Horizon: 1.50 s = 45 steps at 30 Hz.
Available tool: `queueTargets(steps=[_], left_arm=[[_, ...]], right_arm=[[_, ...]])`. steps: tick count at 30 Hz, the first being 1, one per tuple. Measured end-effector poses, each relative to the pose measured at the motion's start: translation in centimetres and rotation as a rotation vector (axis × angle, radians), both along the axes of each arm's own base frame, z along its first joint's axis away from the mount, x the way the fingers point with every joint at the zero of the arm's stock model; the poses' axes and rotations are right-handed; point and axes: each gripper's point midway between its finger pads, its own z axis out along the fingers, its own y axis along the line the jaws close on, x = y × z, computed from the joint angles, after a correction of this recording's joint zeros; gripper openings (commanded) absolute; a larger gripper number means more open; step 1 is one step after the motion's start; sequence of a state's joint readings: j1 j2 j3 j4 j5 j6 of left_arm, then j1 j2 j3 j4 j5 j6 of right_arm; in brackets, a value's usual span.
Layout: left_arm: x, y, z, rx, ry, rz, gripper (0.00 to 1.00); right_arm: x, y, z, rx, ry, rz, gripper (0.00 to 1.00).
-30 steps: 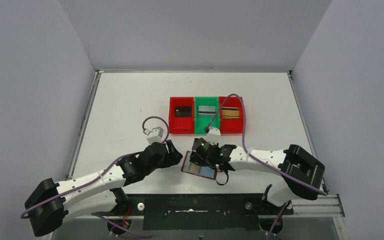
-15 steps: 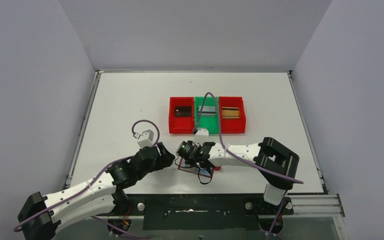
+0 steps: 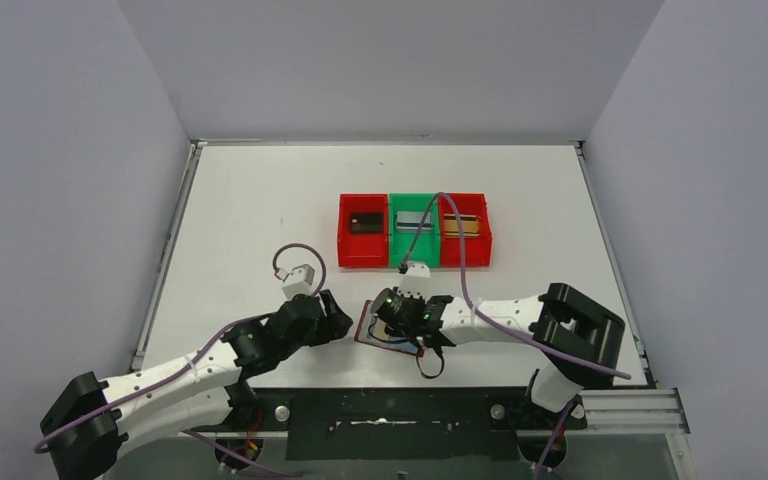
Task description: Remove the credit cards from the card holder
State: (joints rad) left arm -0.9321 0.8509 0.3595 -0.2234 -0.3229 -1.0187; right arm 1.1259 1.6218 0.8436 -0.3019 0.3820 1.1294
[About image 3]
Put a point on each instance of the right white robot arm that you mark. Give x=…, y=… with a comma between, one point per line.
x=580, y=338

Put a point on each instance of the left red bin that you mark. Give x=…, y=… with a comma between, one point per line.
x=362, y=251

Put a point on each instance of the black credit card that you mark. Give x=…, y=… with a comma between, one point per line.
x=362, y=223

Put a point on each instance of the red leather card holder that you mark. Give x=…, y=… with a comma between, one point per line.
x=370, y=331

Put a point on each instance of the green middle bin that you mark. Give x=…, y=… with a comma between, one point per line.
x=427, y=249

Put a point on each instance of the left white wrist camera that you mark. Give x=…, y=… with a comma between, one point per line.
x=296, y=281

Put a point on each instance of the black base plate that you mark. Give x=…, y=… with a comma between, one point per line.
x=392, y=423

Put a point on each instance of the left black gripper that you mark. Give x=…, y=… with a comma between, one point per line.
x=330, y=316

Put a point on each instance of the silver credit card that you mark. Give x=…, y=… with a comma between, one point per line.
x=412, y=221

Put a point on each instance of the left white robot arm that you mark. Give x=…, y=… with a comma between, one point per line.
x=94, y=422

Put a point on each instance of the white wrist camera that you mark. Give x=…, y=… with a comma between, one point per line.
x=415, y=281
x=296, y=281

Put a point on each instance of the red bin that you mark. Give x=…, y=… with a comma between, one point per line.
x=478, y=251
x=362, y=251

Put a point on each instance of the gold credit card in bin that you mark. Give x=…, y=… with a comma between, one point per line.
x=466, y=225

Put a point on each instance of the right red bin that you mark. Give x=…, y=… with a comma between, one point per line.
x=478, y=251

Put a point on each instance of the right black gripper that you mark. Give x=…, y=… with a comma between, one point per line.
x=393, y=329

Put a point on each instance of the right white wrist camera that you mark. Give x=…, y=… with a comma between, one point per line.
x=415, y=281

